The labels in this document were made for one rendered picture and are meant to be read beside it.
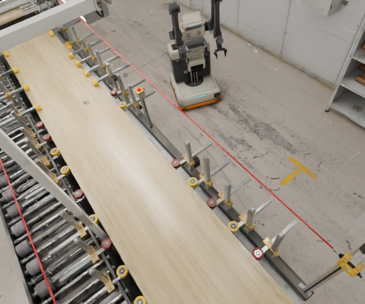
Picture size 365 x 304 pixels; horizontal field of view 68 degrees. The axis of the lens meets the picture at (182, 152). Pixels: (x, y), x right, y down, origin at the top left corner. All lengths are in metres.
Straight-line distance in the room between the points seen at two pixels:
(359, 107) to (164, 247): 3.14
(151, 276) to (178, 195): 0.64
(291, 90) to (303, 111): 0.44
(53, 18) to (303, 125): 3.37
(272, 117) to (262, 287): 2.53
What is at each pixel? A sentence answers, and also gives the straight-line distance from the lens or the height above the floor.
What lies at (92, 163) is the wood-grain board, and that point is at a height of 0.90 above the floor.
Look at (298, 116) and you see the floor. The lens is 4.09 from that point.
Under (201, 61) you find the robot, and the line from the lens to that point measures 3.61.
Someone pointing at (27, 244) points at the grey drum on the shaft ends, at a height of 0.85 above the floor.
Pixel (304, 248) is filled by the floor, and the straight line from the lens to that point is 3.16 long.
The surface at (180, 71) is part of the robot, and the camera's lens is 3.99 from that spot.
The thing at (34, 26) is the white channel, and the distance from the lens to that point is 1.21.
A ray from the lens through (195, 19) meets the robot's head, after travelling 3.31.
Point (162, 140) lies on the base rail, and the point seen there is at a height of 0.70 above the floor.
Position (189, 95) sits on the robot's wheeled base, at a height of 0.28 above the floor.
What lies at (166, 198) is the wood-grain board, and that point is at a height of 0.90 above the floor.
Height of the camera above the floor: 2.92
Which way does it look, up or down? 54 degrees down
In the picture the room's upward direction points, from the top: 11 degrees counter-clockwise
